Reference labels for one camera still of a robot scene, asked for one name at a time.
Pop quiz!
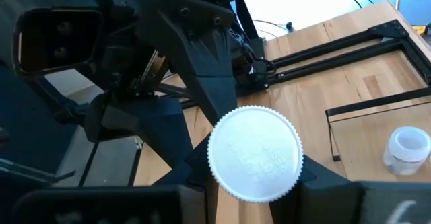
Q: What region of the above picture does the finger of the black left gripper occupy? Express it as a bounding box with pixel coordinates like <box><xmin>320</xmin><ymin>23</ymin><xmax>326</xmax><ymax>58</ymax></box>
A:
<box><xmin>147</xmin><ymin>0</ymin><xmax>238</xmax><ymax>124</ymax></box>
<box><xmin>84</xmin><ymin>98</ymin><xmax>195</xmax><ymax>172</ymax></box>

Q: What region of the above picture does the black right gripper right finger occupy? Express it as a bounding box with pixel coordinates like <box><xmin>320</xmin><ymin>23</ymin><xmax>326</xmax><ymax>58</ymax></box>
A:
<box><xmin>269</xmin><ymin>157</ymin><xmax>405</xmax><ymax>224</ymax></box>

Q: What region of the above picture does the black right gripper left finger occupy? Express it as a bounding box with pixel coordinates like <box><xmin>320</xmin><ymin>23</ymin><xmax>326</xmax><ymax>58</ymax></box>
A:
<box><xmin>150</xmin><ymin>139</ymin><xmax>219</xmax><ymax>224</ymax></box>

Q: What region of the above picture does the clear bottle white cap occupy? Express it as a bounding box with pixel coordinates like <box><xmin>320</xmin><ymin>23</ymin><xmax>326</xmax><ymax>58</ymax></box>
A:
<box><xmin>383</xmin><ymin>126</ymin><xmax>431</xmax><ymax>176</ymax></box>
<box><xmin>207</xmin><ymin>105</ymin><xmax>304</xmax><ymax>204</ymax></box>

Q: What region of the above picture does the black left wrist camera housing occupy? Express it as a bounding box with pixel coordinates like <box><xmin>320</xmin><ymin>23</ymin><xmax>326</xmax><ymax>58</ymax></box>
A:
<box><xmin>12</xmin><ymin>7</ymin><xmax>104</xmax><ymax>79</ymax></box>

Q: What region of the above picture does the black aluminium rig frame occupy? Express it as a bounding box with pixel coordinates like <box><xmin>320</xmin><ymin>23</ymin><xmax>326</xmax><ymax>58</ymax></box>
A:
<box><xmin>235</xmin><ymin>17</ymin><xmax>431</xmax><ymax>90</ymax></box>

